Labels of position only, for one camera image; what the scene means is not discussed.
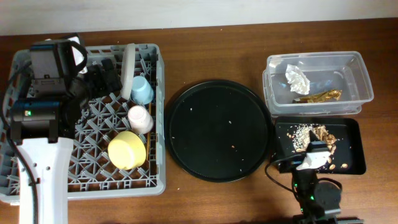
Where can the gold brown snack wrapper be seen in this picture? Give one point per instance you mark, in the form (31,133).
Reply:
(320,97)

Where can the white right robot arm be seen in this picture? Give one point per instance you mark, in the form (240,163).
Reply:
(319,198)

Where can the yellow bowl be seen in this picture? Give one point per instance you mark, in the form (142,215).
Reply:
(126,151)

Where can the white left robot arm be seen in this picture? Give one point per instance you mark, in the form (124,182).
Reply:
(57,84)

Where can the white round plate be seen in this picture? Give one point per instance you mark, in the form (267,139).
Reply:
(127,70)

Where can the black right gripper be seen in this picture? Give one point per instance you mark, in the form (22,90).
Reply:
(318,146)

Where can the rice and peanut food scraps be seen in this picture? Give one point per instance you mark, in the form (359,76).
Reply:
(300,140)

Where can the black rectangular tray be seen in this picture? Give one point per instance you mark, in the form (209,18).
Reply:
(348,157)

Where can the white tissue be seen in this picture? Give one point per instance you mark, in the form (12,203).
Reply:
(297,80)

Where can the wooden chopstick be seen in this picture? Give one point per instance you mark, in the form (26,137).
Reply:
(148,134)

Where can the round black serving tray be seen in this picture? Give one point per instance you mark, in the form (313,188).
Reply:
(218,131)

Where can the grey plastic dishwasher rack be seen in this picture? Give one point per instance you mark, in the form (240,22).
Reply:
(91,175)

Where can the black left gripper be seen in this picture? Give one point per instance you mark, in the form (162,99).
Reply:
(104,76)

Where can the pink plastic cup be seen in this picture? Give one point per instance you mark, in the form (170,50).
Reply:
(140,120)

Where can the clear plastic waste bin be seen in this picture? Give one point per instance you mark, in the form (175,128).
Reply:
(345,71)

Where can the light blue plastic cup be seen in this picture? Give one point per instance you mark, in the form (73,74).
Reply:
(142,92)

